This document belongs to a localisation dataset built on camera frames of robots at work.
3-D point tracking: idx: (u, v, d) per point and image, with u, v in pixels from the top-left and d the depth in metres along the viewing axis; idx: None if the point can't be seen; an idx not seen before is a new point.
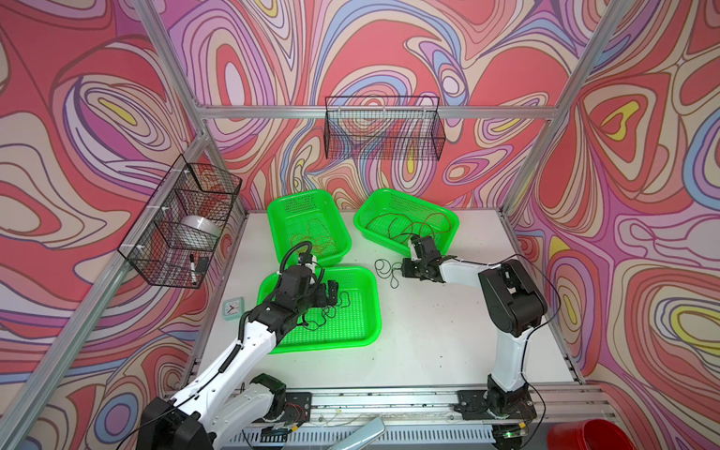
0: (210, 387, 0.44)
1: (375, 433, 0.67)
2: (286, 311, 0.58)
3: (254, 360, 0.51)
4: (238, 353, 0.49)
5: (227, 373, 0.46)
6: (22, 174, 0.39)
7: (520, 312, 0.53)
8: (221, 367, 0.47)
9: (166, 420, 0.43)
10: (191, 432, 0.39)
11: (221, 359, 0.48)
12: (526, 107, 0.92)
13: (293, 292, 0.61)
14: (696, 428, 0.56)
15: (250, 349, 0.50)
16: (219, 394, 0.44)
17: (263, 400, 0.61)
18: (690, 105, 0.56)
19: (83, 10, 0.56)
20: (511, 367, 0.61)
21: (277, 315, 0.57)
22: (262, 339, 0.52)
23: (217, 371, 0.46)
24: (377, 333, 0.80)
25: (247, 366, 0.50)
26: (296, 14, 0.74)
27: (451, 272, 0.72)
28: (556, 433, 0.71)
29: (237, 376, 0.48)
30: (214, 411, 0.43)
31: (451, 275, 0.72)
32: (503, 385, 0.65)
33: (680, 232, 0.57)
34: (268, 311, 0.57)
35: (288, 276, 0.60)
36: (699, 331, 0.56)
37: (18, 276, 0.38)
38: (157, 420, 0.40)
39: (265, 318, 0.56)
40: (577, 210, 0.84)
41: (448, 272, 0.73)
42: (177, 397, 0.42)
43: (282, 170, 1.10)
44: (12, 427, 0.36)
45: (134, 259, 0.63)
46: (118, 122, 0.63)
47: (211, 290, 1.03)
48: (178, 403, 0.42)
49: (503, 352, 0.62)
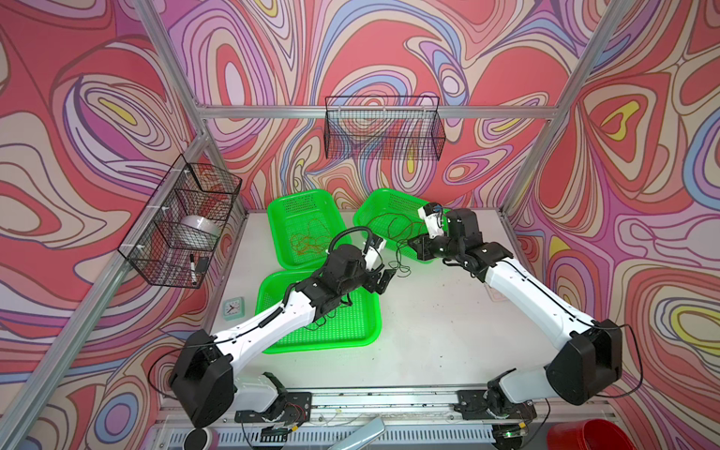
0: (247, 338, 0.46)
1: (375, 433, 0.67)
2: (329, 292, 0.58)
3: (291, 326, 0.53)
4: (278, 316, 0.50)
5: (264, 330, 0.48)
6: (22, 174, 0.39)
7: (594, 390, 0.43)
8: (262, 322, 0.49)
9: (203, 354, 0.47)
10: (220, 371, 0.40)
11: (263, 316, 0.50)
12: (526, 107, 0.92)
13: (339, 275, 0.59)
14: (695, 428, 0.56)
15: (291, 317, 0.51)
16: (254, 344, 0.46)
17: (267, 396, 0.62)
18: (691, 105, 0.55)
19: (83, 10, 0.56)
20: (529, 394, 0.58)
21: (321, 292, 0.58)
22: (304, 310, 0.53)
23: (256, 325, 0.48)
24: (377, 333, 0.80)
25: (282, 331, 0.51)
26: (296, 13, 0.73)
27: (509, 286, 0.53)
28: (555, 433, 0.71)
29: (271, 336, 0.49)
30: (245, 356, 0.45)
31: (506, 287, 0.54)
32: (511, 397, 0.64)
33: (680, 232, 0.57)
34: (313, 286, 0.58)
35: (336, 258, 0.57)
36: (699, 331, 0.56)
37: (18, 276, 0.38)
38: (196, 351, 0.43)
39: (309, 291, 0.57)
40: (577, 210, 0.84)
41: (502, 282, 0.54)
42: (219, 336, 0.45)
43: (282, 170, 1.10)
44: (13, 427, 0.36)
45: (134, 259, 0.63)
46: (118, 122, 0.63)
47: (211, 290, 1.03)
48: (217, 340, 0.44)
49: (530, 383, 0.57)
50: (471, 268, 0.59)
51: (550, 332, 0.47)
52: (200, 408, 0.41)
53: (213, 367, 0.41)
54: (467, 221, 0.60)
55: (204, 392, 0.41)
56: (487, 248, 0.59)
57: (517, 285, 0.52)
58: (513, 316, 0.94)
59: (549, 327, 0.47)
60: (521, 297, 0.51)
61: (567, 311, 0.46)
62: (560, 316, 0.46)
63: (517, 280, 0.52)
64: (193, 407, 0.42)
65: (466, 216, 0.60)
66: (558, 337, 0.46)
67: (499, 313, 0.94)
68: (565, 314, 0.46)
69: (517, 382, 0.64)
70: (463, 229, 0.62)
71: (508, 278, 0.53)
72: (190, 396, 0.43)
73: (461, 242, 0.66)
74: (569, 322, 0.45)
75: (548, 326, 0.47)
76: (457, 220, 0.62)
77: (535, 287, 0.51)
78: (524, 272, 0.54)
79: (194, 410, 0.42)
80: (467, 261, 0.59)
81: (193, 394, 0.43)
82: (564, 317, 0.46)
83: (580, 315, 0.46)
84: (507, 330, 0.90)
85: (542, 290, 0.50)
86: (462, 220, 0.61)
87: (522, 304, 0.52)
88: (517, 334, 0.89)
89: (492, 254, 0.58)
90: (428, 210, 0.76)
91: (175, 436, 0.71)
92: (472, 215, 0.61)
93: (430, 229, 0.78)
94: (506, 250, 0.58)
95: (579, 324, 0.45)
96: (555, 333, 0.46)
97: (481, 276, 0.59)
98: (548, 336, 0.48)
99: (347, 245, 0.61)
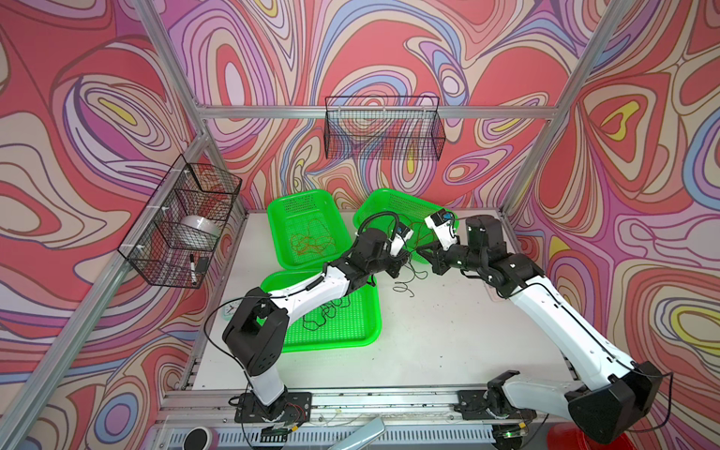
0: (297, 297, 0.51)
1: (375, 433, 0.67)
2: (357, 270, 0.64)
3: (331, 293, 0.59)
4: (322, 281, 0.57)
5: (311, 292, 0.54)
6: (22, 174, 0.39)
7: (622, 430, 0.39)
8: (308, 285, 0.55)
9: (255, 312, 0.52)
10: (279, 321, 0.45)
11: (308, 280, 0.56)
12: (526, 107, 0.92)
13: (368, 254, 0.66)
14: (695, 427, 0.56)
15: (331, 283, 0.58)
16: (303, 304, 0.51)
17: (275, 388, 0.63)
18: (691, 104, 0.55)
19: (83, 10, 0.56)
20: (537, 404, 0.57)
21: (352, 269, 0.64)
22: (342, 279, 0.60)
23: (304, 287, 0.54)
24: (377, 333, 0.80)
25: (326, 295, 0.58)
26: (296, 14, 0.74)
27: (537, 310, 0.49)
28: (555, 432, 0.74)
29: (316, 297, 0.55)
30: (296, 313, 0.51)
31: (533, 311, 0.49)
32: (515, 401, 0.63)
33: (680, 232, 0.57)
34: (345, 263, 0.65)
35: (364, 239, 0.64)
36: (699, 331, 0.56)
37: (18, 276, 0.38)
38: (252, 307, 0.48)
39: (343, 266, 0.64)
40: (577, 210, 0.84)
41: (529, 305, 0.50)
42: (274, 292, 0.50)
43: (282, 171, 1.10)
44: (12, 427, 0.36)
45: (134, 259, 0.63)
46: (118, 122, 0.63)
47: (211, 291, 1.03)
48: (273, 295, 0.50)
49: (539, 397, 0.56)
50: (495, 285, 0.53)
51: (581, 368, 0.44)
52: (255, 354, 0.46)
53: (272, 318, 0.46)
54: (491, 230, 0.54)
55: (263, 340, 0.46)
56: (515, 262, 0.53)
57: (549, 312, 0.47)
58: (513, 316, 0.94)
59: (579, 363, 0.44)
60: (550, 323, 0.47)
61: (606, 349, 0.42)
62: (598, 354, 0.42)
63: (548, 306, 0.47)
64: (248, 354, 0.47)
65: (490, 221, 0.55)
66: (592, 379, 0.42)
67: (498, 313, 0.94)
68: (604, 352, 0.42)
69: (527, 390, 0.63)
70: (487, 238, 0.56)
71: (538, 303, 0.48)
72: (247, 347, 0.47)
73: (484, 253, 0.59)
74: (608, 365, 0.41)
75: (580, 362, 0.44)
76: (478, 229, 0.56)
77: (570, 316, 0.46)
78: (556, 292, 0.49)
79: (250, 356, 0.47)
80: (490, 276, 0.54)
81: (248, 344, 0.47)
82: (603, 356, 0.42)
83: (620, 354, 0.42)
84: (505, 330, 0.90)
85: (577, 319, 0.45)
86: (487, 228, 0.54)
87: (547, 329, 0.48)
88: (517, 334, 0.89)
89: (520, 269, 0.52)
90: (437, 220, 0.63)
91: (175, 436, 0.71)
92: (498, 221, 0.54)
93: (442, 240, 0.68)
94: (536, 265, 0.52)
95: (620, 367, 0.41)
96: (590, 372, 0.42)
97: (505, 292, 0.53)
98: (577, 369, 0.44)
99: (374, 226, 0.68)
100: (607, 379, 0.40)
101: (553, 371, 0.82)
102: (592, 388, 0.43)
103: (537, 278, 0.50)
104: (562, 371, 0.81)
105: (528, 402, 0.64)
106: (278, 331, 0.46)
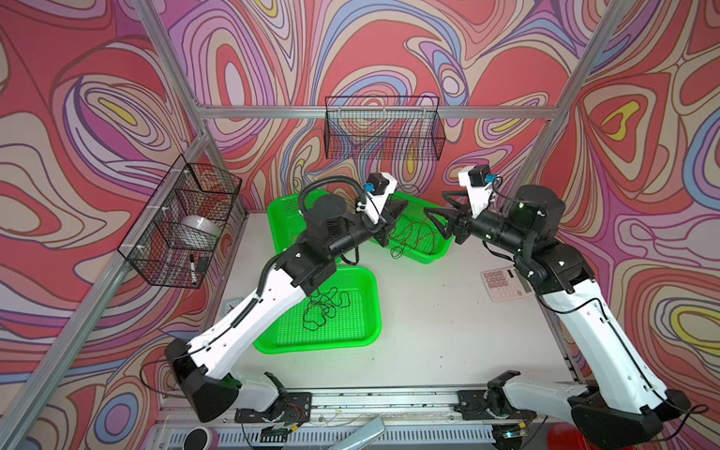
0: (222, 341, 0.41)
1: (375, 433, 0.67)
2: (319, 260, 0.48)
3: (273, 314, 0.45)
4: (252, 308, 0.43)
5: (239, 329, 0.42)
6: (22, 174, 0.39)
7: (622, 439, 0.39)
8: (235, 322, 0.42)
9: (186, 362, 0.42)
10: (197, 386, 0.38)
11: (237, 311, 0.43)
12: (526, 107, 0.92)
13: (322, 237, 0.46)
14: (694, 427, 0.56)
15: (270, 304, 0.44)
16: (232, 348, 0.42)
17: (268, 396, 0.62)
18: (691, 105, 0.55)
19: (83, 10, 0.56)
20: (538, 405, 0.57)
21: (305, 264, 0.46)
22: (284, 295, 0.44)
23: (230, 324, 0.42)
24: (377, 333, 0.80)
25: (264, 320, 0.44)
26: (296, 14, 0.74)
27: (578, 322, 0.42)
28: (555, 432, 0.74)
29: (250, 331, 0.43)
30: (226, 361, 0.42)
31: (573, 322, 0.43)
32: (514, 401, 0.63)
33: (680, 232, 0.57)
34: (297, 258, 0.47)
35: (311, 220, 0.42)
36: (699, 331, 0.56)
37: (18, 276, 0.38)
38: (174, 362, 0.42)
39: (292, 263, 0.47)
40: (577, 210, 0.84)
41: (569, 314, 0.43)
42: (192, 345, 0.41)
43: (282, 171, 1.10)
44: (12, 427, 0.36)
45: (134, 259, 0.63)
46: (118, 122, 0.63)
47: (211, 290, 1.03)
48: (191, 351, 0.41)
49: (540, 400, 0.56)
50: (533, 281, 0.44)
51: (607, 387, 0.41)
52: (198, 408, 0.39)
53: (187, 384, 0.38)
54: (551, 216, 0.41)
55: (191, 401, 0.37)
56: (562, 258, 0.43)
57: (593, 327, 0.40)
58: (513, 316, 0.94)
59: (607, 382, 0.40)
60: (587, 337, 0.41)
61: (643, 375, 0.38)
62: (636, 382, 0.38)
63: (593, 321, 0.40)
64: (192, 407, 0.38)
65: (552, 205, 0.41)
66: (619, 403, 0.39)
67: (499, 313, 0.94)
68: (641, 380, 0.38)
69: (526, 392, 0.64)
70: (542, 223, 0.43)
71: (584, 316, 0.41)
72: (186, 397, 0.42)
73: (531, 241, 0.47)
74: (643, 393, 0.37)
75: (610, 382, 0.40)
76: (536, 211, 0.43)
77: (615, 335, 0.40)
78: (605, 303, 0.41)
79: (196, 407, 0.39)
80: (530, 270, 0.44)
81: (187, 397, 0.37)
82: (638, 382, 0.38)
83: (656, 383, 0.38)
84: (506, 331, 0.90)
85: (620, 337, 0.40)
86: (547, 215, 0.41)
87: (581, 340, 0.42)
88: (517, 334, 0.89)
89: (571, 269, 0.42)
90: (476, 179, 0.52)
91: (175, 436, 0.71)
92: (560, 203, 0.42)
93: (473, 204, 0.53)
94: (586, 264, 0.43)
95: (652, 397, 0.37)
96: (617, 395, 0.39)
97: (543, 291, 0.45)
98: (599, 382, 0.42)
99: (327, 199, 0.44)
100: (640, 410, 0.37)
101: (553, 371, 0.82)
102: (614, 408, 0.40)
103: (588, 286, 0.42)
104: (562, 371, 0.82)
105: (527, 403, 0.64)
106: (202, 391, 0.38)
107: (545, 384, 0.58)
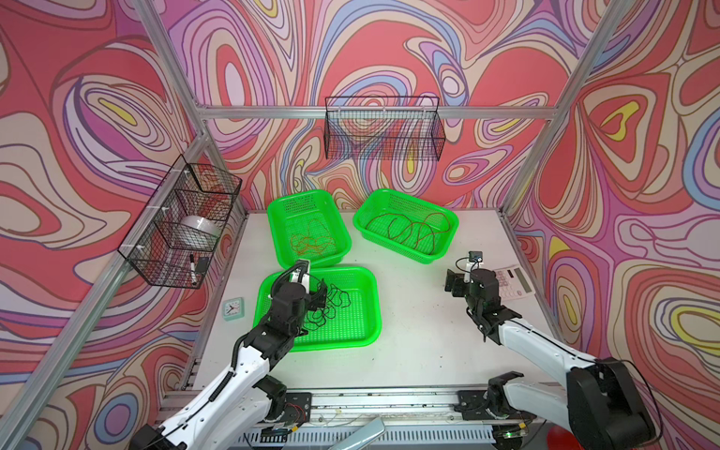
0: (199, 417, 0.44)
1: (375, 433, 0.67)
2: (281, 337, 0.59)
3: (246, 387, 0.52)
4: (228, 383, 0.49)
5: (216, 402, 0.47)
6: (22, 174, 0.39)
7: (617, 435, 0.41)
8: (212, 396, 0.47)
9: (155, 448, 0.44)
10: None
11: (212, 388, 0.48)
12: (526, 107, 0.92)
13: (287, 317, 0.60)
14: (696, 428, 0.56)
15: (244, 376, 0.51)
16: (206, 425, 0.44)
17: (261, 408, 0.61)
18: (690, 105, 0.56)
19: (83, 10, 0.56)
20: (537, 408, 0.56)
21: (271, 341, 0.58)
22: (256, 367, 0.53)
23: (206, 399, 0.47)
24: (377, 333, 0.80)
25: (239, 393, 0.50)
26: (296, 13, 0.73)
27: (516, 337, 0.59)
28: (554, 432, 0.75)
29: (225, 406, 0.47)
30: (201, 439, 0.43)
31: (515, 338, 0.59)
32: (511, 401, 0.64)
33: (680, 232, 0.57)
34: (262, 336, 0.58)
35: (280, 300, 0.58)
36: (699, 331, 0.56)
37: (17, 275, 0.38)
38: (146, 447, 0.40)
39: (259, 343, 0.57)
40: (577, 210, 0.84)
41: (510, 337, 0.60)
42: (166, 426, 0.43)
43: (282, 171, 1.10)
44: (12, 427, 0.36)
45: (134, 259, 0.63)
46: (118, 122, 0.63)
47: (211, 290, 1.03)
48: (166, 431, 0.42)
49: (541, 404, 0.55)
50: (486, 332, 0.66)
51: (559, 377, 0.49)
52: None
53: None
54: (488, 288, 0.66)
55: None
56: (499, 311, 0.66)
57: (524, 336, 0.57)
58: None
59: (556, 370, 0.49)
60: (528, 347, 0.56)
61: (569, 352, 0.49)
62: (562, 356, 0.48)
63: (521, 331, 0.58)
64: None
65: (487, 280, 0.67)
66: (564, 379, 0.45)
67: None
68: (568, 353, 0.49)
69: (527, 394, 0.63)
70: (484, 293, 0.69)
71: (514, 332, 0.59)
72: None
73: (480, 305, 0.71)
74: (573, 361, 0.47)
75: (555, 368, 0.49)
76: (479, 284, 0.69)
77: (539, 335, 0.56)
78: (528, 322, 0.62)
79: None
80: (481, 323, 0.67)
81: None
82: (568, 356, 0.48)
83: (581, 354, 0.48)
84: None
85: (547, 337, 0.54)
86: (486, 287, 0.67)
87: (530, 353, 0.56)
88: None
89: (503, 317, 0.65)
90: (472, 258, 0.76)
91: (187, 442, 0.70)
92: (494, 278, 0.68)
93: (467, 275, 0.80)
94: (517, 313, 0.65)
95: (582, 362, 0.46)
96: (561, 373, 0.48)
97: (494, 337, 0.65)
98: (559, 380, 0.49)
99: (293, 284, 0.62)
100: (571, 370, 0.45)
101: None
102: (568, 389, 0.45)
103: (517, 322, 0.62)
104: None
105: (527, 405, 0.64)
106: None
107: (547, 391, 0.56)
